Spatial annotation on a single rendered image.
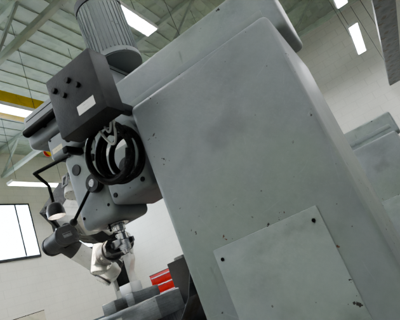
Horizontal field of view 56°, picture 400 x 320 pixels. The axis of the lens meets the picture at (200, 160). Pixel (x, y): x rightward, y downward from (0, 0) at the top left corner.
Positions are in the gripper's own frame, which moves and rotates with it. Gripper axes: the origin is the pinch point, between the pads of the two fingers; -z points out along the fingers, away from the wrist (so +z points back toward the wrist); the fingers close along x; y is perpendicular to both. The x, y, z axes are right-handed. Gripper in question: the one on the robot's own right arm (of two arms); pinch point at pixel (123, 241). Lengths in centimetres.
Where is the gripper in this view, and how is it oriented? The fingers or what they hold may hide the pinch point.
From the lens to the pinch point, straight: 151.4
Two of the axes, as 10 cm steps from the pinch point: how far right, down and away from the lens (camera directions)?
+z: -5.8, 4.5, 6.8
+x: 7.3, -0.8, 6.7
